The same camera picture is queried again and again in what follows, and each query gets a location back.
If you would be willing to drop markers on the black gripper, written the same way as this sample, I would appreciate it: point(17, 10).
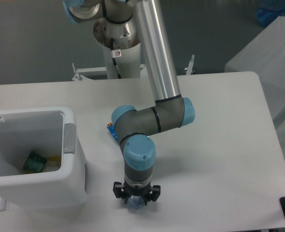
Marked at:
point(126, 190)

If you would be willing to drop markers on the clear crushed plastic bottle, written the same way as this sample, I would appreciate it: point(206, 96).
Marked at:
point(135, 203)

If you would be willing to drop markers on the blue foil snack wrapper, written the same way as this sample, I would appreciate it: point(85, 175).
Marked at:
point(110, 128)

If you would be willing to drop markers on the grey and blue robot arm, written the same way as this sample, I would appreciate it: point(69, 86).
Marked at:
point(133, 36)

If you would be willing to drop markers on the white plastic trash can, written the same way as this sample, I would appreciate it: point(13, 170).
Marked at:
point(47, 131)

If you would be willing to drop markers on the green packet in bin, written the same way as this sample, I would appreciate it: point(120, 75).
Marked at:
point(34, 163)

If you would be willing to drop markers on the blue cloth item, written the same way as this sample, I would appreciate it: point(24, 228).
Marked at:
point(269, 10)

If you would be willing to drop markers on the white pedestal base frame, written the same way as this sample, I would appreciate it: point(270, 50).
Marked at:
point(115, 70)

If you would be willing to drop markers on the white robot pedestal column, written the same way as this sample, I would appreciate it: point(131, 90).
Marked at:
point(127, 55)

